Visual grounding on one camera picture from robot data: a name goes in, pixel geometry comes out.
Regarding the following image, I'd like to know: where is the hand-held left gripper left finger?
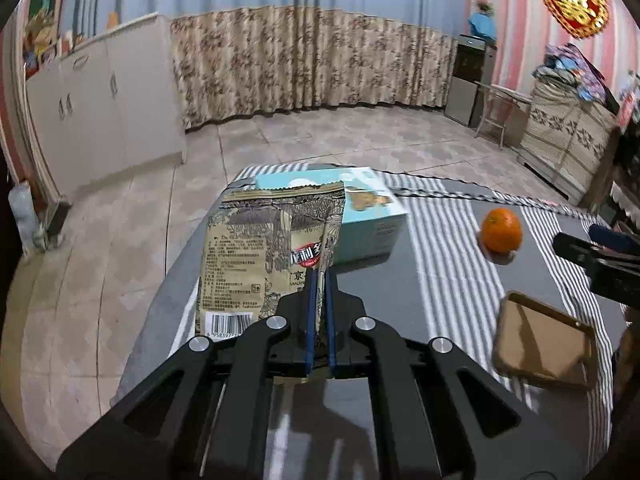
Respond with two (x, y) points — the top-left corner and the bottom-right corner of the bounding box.
(57, 270), (321, 480)

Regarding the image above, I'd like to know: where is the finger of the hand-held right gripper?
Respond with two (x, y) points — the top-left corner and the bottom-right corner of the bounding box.
(588, 224), (640, 257)
(552, 232), (640, 306)

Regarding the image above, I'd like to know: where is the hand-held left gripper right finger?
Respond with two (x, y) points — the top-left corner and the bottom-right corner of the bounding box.
(324, 267), (586, 480)

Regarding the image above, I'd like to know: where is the tan printed snack bag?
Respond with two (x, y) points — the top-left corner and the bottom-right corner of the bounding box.
(196, 185), (347, 338)

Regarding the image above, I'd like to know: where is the lace covered low table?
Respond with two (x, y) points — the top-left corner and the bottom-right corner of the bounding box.
(595, 180), (640, 233)

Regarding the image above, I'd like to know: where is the whole orange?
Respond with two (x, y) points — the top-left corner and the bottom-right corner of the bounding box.
(481, 208), (523, 253)

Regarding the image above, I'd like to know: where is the clothes rack with garments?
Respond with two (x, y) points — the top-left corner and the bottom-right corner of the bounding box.
(607, 70), (640, 211)

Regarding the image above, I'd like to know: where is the brown cardboard tray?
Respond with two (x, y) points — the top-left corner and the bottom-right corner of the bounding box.
(492, 291), (598, 391)

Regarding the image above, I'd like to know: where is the light blue cardboard box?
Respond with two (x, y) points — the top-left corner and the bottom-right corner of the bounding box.
(255, 166), (407, 266)

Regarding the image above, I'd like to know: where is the woven cloth covered cabinet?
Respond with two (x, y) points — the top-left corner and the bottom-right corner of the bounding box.
(517, 80), (621, 206)

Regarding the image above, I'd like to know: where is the pile of colourful clothes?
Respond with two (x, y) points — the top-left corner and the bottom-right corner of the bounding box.
(532, 42), (613, 106)

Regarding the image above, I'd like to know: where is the folding stool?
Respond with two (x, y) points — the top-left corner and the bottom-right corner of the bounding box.
(472, 81), (533, 150)

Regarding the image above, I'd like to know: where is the grey water dispenser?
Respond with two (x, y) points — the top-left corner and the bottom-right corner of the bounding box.
(444, 34), (498, 128)

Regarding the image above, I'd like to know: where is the blue covered water bottle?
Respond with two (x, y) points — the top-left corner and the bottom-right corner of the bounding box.
(467, 2), (498, 43)

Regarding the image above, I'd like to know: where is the blue floral curtain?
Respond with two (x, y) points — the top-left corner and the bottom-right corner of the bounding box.
(60, 0), (471, 131)

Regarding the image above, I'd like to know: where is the white cabinet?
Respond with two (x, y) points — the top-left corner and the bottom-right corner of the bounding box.
(25, 12), (188, 198)

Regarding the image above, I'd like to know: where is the white plastic bag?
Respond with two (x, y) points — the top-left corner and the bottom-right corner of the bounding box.
(7, 185), (41, 256)

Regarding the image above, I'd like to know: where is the red heart wall decoration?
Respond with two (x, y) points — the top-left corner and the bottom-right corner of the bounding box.
(537, 0), (610, 40)

